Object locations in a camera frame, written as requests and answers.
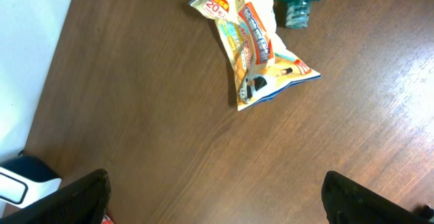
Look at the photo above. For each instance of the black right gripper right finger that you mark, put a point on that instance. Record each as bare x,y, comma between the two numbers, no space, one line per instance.
346,201

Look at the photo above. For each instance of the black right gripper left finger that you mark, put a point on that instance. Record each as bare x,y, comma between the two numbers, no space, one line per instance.
83,201

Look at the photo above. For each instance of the yellow snack bag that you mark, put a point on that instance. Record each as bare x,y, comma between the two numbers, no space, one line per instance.
262,65

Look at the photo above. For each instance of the red snack bag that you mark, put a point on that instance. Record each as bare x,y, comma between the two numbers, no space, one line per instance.
106,220

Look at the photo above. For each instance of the white barcode scanner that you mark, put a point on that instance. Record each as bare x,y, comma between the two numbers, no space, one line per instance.
26,179

